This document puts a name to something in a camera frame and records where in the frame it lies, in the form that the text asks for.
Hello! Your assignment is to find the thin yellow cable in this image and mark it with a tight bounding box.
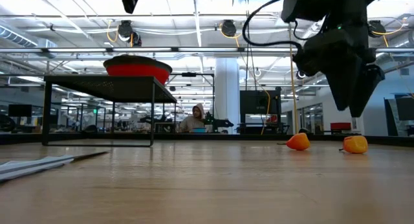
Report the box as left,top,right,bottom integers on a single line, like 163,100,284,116
260,87,271,136

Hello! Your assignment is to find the black perforated metal shelf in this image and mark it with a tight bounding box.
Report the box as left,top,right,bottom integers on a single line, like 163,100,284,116
41,74,178,148

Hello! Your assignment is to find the black monitor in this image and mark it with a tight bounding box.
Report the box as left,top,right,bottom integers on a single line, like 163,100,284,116
239,89,282,115

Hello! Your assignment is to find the person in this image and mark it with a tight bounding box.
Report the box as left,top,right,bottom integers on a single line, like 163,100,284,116
179,102,207,133

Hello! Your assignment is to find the black wall display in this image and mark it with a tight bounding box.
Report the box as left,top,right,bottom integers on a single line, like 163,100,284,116
396,96,414,121

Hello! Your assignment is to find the black aluminium table frame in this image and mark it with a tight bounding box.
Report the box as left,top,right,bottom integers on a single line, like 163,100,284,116
0,132,414,147

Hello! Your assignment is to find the long ceiling light bar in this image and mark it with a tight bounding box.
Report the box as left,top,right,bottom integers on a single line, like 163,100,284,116
0,46,414,54

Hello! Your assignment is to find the small orange pepper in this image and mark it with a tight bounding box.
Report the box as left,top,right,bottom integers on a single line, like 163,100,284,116
338,135,369,155
277,132,311,151

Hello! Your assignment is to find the black hanging cable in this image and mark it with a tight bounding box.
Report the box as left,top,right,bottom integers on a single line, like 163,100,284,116
245,0,258,92

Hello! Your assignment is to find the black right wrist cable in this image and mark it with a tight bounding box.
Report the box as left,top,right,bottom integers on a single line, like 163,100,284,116
241,0,303,54

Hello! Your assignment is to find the silver ventilation duct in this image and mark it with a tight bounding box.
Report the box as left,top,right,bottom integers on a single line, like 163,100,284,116
0,23,58,59

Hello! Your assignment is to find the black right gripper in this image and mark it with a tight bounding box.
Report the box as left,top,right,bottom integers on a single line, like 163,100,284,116
292,25,386,118

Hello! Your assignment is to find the red collapsible colander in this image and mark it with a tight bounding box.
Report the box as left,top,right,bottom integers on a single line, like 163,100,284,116
102,54,173,85

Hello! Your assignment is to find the white structural column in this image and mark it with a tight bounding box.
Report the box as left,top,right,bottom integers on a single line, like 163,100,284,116
214,58,241,125

